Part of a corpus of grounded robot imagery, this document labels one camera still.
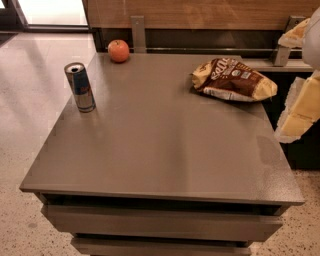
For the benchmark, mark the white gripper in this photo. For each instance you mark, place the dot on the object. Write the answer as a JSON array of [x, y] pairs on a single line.
[[312, 43]]

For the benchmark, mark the brown chip bag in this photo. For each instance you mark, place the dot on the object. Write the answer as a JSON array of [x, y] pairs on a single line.
[[230, 79]]

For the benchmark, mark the redbull can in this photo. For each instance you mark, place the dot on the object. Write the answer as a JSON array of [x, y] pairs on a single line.
[[80, 86]]

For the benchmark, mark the grey drawer cabinet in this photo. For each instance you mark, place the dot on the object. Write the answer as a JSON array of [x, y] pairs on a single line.
[[158, 170]]

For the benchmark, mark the red apple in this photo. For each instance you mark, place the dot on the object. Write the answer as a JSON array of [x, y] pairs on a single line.
[[118, 51]]

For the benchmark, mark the right grey metal bracket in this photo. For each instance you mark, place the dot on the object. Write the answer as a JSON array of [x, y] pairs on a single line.
[[292, 37]]

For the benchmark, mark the grey metal bracket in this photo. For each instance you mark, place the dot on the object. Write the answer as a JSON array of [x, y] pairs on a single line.
[[138, 34], [292, 37]]

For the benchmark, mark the left grey metal bracket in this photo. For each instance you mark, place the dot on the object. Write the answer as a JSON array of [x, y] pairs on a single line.
[[138, 34]]

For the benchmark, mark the wooden wall panel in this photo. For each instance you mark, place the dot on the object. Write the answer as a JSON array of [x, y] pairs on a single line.
[[198, 14]]

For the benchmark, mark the window frame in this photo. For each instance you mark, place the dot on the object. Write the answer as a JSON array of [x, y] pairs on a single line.
[[43, 16]]

